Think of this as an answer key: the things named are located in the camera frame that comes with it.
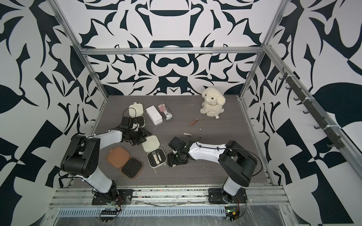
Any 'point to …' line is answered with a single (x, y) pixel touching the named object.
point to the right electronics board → (232, 213)
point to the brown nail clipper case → (131, 166)
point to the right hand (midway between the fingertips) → (170, 161)
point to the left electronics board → (106, 215)
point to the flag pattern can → (165, 112)
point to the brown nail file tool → (193, 123)
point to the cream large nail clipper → (155, 157)
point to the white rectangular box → (155, 117)
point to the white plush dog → (213, 100)
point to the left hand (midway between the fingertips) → (148, 134)
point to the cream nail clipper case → (152, 144)
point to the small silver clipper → (185, 133)
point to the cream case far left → (135, 110)
